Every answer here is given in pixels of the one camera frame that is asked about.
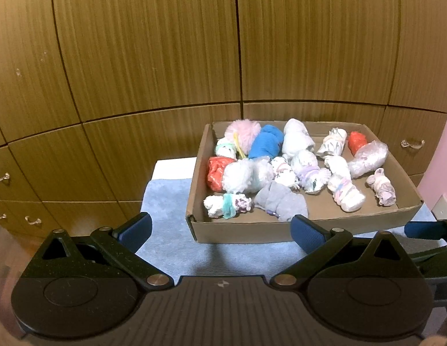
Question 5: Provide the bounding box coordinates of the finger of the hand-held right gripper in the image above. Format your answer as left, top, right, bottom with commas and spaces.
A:
410, 244, 447, 265
404, 218, 447, 246

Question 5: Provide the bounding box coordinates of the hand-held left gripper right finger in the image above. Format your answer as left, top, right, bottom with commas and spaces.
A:
270, 214, 415, 291

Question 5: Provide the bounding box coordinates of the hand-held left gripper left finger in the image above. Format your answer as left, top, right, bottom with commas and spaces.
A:
29, 212, 174, 291

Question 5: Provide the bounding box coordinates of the pale pink sock roll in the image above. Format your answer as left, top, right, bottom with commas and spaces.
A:
365, 168, 397, 207

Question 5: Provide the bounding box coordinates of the white sock roll pink band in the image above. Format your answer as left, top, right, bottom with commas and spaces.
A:
324, 155, 367, 213

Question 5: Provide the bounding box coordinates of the white dark-print sock roll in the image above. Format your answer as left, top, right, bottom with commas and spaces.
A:
270, 155, 300, 188

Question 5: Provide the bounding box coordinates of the shallow cardboard box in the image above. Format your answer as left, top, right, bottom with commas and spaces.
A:
185, 120, 425, 244

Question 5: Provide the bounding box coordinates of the white fluffy sock purple band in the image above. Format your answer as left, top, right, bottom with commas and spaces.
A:
290, 150, 331, 194

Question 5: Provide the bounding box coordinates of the white fluffy sock roll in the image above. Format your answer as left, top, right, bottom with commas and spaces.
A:
221, 156, 275, 194

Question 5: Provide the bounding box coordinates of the white teal purple sock roll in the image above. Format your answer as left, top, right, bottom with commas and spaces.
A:
203, 192, 253, 220

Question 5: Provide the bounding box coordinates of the clear white shiny sock bundle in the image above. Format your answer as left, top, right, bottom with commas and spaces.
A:
348, 140, 389, 179

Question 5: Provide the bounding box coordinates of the white grey-striped sock roll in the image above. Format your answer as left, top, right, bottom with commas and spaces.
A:
316, 127, 349, 159

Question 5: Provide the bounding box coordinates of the plain white sock roll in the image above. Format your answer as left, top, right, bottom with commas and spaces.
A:
282, 118, 315, 156

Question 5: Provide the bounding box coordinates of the blue sock roll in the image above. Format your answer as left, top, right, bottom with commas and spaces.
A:
248, 125, 285, 159

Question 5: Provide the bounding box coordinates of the red sock roll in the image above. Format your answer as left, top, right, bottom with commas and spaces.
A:
207, 156, 237, 193
348, 131, 369, 154

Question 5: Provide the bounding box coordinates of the pink fluffy sock roll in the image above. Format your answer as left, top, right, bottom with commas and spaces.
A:
224, 119, 262, 156

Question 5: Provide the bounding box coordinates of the blue towel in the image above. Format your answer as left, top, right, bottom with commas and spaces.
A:
140, 178, 439, 286

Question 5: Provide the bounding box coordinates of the white foam board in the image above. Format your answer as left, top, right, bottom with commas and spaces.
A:
151, 157, 197, 181

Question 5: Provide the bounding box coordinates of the wooden wardrobe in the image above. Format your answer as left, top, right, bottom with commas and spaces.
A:
0, 0, 447, 240

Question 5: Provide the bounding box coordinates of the white wall socket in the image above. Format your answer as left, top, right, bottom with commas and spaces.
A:
431, 194, 447, 221

